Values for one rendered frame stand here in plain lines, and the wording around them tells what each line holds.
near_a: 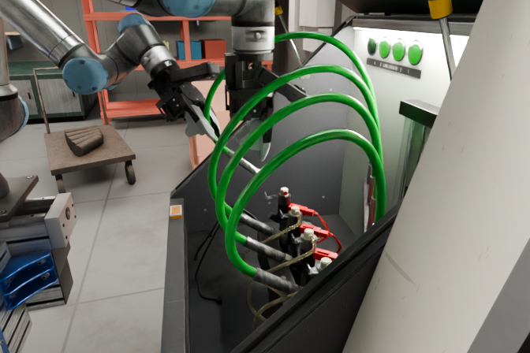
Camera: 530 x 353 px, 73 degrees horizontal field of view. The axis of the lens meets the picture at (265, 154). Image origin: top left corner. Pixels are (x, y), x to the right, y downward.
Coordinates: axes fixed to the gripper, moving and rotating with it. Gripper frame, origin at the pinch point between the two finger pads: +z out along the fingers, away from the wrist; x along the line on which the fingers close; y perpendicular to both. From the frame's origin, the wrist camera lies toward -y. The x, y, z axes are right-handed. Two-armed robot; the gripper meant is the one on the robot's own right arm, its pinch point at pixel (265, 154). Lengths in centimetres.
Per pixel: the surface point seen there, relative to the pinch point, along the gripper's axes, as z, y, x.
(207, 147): 64, 4, -179
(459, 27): -24.3, -29.2, 12.5
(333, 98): -14.9, -6.6, 16.8
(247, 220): 9.2, 5.3, 8.9
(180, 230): 24.1, 18.8, -13.4
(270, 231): 12.2, 1.0, 8.9
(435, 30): -23.6, -29.2, 6.9
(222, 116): 41, -9, -180
